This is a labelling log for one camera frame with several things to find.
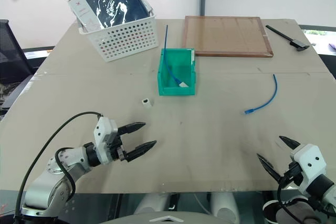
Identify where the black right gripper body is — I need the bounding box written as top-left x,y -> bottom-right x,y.
279,162 -> 306,188

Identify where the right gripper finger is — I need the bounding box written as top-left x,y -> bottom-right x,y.
279,135 -> 301,152
256,153 -> 284,183

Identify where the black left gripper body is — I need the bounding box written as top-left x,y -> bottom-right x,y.
104,128 -> 129,162

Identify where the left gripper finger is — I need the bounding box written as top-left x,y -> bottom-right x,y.
127,140 -> 158,163
117,122 -> 146,136

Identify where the green plastic storage bin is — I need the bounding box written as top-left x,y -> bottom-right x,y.
157,48 -> 197,97

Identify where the grey robot torso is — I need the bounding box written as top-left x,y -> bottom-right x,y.
99,211 -> 220,224

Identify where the white perforated plastic basket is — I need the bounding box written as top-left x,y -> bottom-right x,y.
78,15 -> 162,63

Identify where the black caliper tool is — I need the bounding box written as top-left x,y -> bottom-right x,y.
265,25 -> 311,52

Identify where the dark side desk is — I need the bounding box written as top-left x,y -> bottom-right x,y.
0,46 -> 56,122

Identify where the wooden framed board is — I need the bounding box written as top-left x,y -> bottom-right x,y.
181,15 -> 275,58

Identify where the dark shiny wrapped book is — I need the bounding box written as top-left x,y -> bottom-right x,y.
67,0 -> 154,31

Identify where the black mesh office chair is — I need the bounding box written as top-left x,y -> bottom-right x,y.
0,19 -> 35,86

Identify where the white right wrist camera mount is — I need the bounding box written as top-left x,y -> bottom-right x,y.
289,143 -> 329,194

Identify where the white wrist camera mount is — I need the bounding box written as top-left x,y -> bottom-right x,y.
93,116 -> 119,165
289,143 -> 329,194

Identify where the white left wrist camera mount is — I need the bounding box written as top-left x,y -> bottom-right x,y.
93,116 -> 119,165

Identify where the blue cable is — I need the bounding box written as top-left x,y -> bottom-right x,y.
244,74 -> 278,115
164,24 -> 190,89

